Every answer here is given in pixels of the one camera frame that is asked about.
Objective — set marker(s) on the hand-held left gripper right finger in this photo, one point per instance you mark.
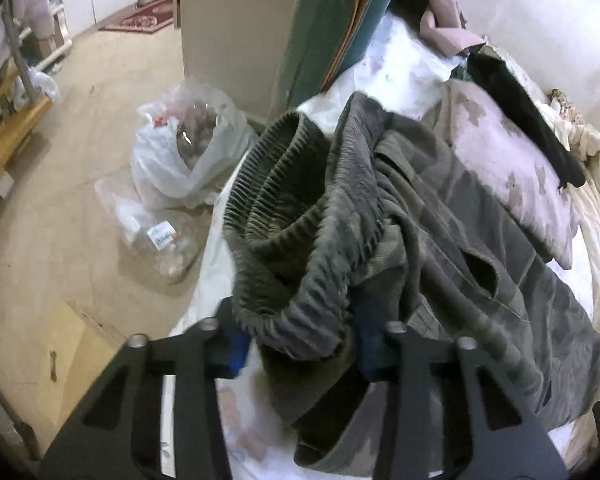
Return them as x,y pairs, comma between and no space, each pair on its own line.
367,352

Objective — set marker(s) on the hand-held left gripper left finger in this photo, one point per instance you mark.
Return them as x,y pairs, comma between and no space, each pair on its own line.
237,355

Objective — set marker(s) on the camouflage green pants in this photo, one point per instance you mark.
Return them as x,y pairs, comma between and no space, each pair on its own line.
430,220

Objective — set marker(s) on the clear plastic bag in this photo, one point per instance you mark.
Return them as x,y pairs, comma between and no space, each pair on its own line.
145,230

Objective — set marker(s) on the white plastic bag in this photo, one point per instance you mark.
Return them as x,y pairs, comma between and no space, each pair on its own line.
165,170

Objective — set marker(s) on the pile of folded clothes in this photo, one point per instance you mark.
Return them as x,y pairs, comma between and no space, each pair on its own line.
500,150

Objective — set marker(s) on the white floral bed sheet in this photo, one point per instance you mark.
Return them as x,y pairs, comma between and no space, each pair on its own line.
405,70

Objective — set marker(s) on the black garment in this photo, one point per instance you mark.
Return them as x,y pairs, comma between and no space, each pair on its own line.
520,105

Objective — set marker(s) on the wooden bench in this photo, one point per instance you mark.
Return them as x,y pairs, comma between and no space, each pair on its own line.
10,135

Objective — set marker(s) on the beige cabinet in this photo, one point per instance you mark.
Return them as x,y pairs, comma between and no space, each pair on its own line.
230,35

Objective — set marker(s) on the pink garment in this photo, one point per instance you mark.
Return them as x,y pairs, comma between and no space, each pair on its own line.
450,35

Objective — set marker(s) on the teal cloth with orange edge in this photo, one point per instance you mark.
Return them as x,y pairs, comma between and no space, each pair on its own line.
325,20

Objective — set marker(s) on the red patterned rug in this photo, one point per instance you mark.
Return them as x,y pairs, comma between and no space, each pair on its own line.
140,17

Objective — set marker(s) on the metal clothes rack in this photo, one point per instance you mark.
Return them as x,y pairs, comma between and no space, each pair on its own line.
20,55

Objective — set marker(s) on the pink hanging clothing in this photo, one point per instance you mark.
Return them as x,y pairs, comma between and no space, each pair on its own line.
32,0

